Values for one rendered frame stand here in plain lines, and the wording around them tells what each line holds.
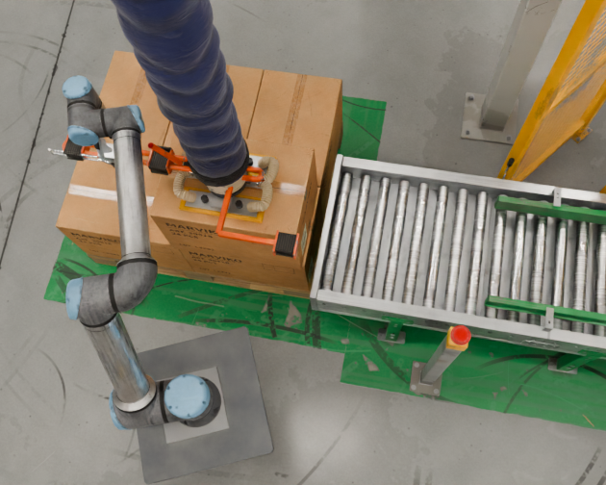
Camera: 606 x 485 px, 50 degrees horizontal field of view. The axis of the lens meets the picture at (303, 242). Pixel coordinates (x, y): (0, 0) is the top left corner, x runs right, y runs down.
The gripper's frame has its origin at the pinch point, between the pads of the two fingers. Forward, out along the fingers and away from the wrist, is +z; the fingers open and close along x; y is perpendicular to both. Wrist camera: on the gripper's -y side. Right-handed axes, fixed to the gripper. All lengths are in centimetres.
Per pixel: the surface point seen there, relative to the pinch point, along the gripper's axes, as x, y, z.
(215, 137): -6, 48, -27
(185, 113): -10, 43, -46
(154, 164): -1.4, 15.0, 11.9
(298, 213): -6, 72, 27
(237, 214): -12, 48, 25
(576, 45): 44, 157, -29
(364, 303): -29, 102, 62
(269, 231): -16, 62, 27
